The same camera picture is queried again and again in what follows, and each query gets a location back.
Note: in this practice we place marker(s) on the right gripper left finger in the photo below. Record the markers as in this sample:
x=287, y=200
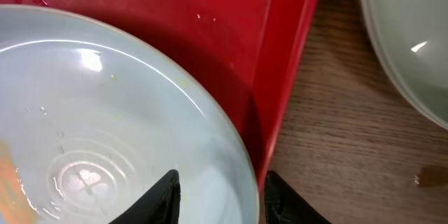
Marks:
x=159, y=205

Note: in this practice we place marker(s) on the light blue plate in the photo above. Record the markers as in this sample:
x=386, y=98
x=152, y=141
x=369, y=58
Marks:
x=92, y=118

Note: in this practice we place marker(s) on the red plastic tray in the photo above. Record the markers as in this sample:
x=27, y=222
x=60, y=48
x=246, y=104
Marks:
x=244, y=52

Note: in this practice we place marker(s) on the white round plate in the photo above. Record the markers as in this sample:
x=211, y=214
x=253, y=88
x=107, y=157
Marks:
x=410, y=39

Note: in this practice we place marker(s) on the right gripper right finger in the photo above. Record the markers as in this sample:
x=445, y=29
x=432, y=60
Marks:
x=283, y=205

